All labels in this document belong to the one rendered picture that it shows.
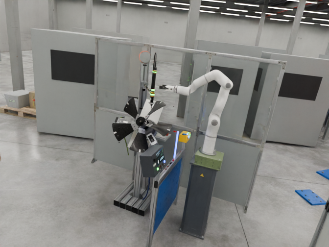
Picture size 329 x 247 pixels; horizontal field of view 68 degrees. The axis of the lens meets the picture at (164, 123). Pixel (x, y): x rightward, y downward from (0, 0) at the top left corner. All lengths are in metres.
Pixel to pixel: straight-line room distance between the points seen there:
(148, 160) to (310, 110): 5.20
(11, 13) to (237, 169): 7.11
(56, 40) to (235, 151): 3.64
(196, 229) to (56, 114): 3.54
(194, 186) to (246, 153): 0.97
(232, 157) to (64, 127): 3.39
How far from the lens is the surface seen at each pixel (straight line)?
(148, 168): 2.01
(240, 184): 3.61
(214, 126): 2.53
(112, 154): 4.17
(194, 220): 3.03
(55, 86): 5.16
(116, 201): 3.39
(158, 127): 2.75
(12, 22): 8.37
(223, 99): 2.54
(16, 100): 6.84
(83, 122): 5.12
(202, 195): 2.82
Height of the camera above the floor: 2.14
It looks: 19 degrees down
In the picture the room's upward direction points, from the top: 7 degrees clockwise
